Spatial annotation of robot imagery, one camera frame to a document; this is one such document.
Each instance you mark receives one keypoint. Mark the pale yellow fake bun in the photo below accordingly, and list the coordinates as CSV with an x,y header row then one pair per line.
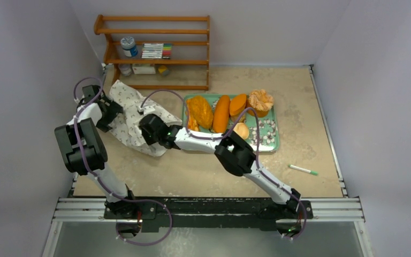
x,y
242,130

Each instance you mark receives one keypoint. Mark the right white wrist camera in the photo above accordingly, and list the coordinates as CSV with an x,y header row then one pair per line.
x,y
146,109

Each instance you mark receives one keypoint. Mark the small clear jar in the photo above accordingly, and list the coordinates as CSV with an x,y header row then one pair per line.
x,y
125,69

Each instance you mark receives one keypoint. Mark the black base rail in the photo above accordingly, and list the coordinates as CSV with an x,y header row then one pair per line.
x,y
154,213

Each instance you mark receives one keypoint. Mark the white small box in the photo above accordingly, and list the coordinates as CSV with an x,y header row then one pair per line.
x,y
144,69

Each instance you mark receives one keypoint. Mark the wooden shelf rack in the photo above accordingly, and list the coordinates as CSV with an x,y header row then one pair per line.
x,y
114,54

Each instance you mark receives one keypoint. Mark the green floral tray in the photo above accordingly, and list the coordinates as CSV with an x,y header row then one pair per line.
x,y
268,126

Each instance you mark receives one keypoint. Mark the orange braided fake bread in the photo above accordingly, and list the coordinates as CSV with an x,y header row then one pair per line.
x,y
192,123

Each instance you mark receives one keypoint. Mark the pack of coloured markers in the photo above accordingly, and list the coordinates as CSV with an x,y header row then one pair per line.
x,y
156,51

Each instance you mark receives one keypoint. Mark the blue lidded jar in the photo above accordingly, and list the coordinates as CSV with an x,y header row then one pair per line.
x,y
128,45

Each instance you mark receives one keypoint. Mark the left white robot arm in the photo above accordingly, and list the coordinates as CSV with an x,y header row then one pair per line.
x,y
82,149

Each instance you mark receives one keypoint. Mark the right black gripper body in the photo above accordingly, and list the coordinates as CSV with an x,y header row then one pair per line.
x,y
148,127

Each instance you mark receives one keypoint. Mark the small brown fake bread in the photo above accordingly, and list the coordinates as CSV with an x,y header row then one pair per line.
x,y
238,119

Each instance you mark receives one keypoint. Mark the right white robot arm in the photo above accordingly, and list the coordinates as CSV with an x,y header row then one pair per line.
x,y
235,155

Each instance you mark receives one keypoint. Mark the white patterned paper bag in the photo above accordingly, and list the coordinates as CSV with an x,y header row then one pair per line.
x,y
125,126

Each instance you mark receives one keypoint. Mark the green white pen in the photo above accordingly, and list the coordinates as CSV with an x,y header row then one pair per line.
x,y
294,167

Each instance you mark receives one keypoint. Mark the orange oval fake bread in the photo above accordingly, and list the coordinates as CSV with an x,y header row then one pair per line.
x,y
237,104

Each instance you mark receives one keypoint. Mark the yellow grey sharpener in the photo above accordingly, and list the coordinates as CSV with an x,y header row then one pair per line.
x,y
163,70

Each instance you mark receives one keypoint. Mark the long orange fake baguette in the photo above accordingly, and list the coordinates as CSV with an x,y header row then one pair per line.
x,y
221,114

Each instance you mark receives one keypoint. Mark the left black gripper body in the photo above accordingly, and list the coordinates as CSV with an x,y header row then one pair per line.
x,y
112,110

